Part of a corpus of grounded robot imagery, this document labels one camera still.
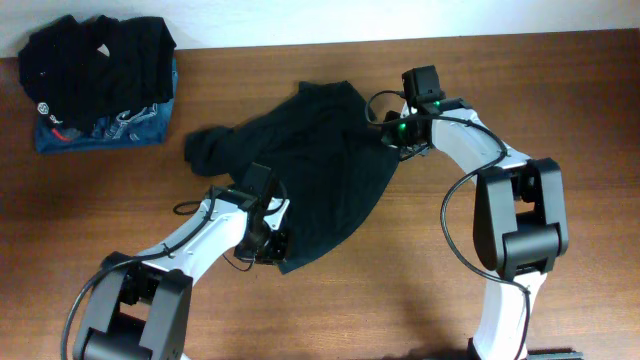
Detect dark teal t-shirt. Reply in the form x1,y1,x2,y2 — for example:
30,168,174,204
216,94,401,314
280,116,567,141
184,81,399,274

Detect folded blue jeans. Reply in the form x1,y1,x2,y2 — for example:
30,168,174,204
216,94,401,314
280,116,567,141
19,49,178,154

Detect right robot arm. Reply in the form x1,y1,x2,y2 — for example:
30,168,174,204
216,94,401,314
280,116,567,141
381,99,582,359

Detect black folded sweater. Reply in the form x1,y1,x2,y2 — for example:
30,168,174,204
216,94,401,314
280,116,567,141
18,15,176,133

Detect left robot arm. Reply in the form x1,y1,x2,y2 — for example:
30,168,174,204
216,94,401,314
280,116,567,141
60,183,290,359

